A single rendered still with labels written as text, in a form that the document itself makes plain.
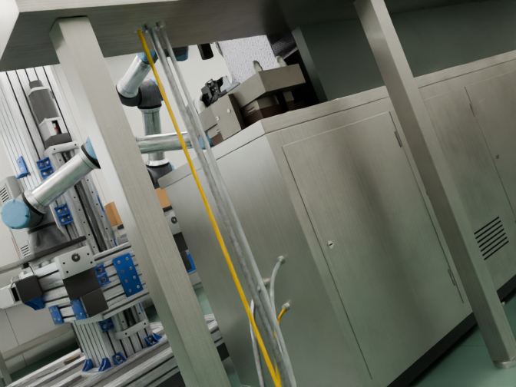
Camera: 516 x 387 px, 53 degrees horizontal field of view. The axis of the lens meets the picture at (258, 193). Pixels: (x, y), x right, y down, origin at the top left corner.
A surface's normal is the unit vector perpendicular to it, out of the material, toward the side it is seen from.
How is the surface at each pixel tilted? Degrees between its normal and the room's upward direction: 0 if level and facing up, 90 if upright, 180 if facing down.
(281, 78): 90
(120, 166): 90
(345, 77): 90
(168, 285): 90
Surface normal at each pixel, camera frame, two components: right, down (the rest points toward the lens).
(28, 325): 0.57, -0.22
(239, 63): -0.74, 0.29
